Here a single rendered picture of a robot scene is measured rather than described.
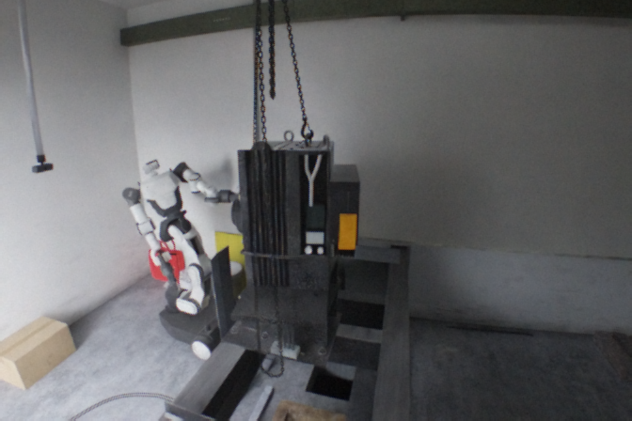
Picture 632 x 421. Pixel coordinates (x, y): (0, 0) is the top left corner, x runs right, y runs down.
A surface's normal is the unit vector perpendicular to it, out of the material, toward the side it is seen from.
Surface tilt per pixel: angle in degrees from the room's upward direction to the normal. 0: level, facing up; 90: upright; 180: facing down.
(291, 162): 90
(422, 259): 90
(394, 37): 90
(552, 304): 90
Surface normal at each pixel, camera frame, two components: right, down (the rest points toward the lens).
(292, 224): -0.09, 0.23
